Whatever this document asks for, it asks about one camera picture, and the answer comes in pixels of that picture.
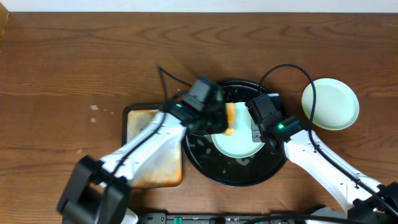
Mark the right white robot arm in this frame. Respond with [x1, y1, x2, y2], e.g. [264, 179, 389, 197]
[252, 116, 397, 223]

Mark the right black cable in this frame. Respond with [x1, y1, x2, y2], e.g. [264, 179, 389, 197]
[259, 63, 398, 218]

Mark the left black cable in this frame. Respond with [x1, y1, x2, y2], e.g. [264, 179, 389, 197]
[93, 65, 193, 224]

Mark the rectangular soapy water tray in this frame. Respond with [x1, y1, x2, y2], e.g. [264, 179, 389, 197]
[121, 103, 182, 189]

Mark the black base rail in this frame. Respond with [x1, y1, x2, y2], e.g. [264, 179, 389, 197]
[136, 212, 366, 224]

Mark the black cable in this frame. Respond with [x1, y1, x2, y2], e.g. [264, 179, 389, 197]
[93, 65, 193, 224]
[259, 63, 398, 218]

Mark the yellow plate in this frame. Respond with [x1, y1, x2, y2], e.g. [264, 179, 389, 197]
[313, 120, 353, 131]

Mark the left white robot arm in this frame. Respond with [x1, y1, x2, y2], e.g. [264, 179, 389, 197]
[57, 100, 235, 223]

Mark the yellow green scrub sponge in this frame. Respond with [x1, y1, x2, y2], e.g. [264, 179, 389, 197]
[223, 103, 235, 136]

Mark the light blue plate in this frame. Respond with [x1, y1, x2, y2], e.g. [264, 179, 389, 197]
[211, 102, 264, 159]
[302, 78, 359, 123]

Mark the round black tray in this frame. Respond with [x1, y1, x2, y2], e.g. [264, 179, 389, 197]
[182, 80, 287, 187]

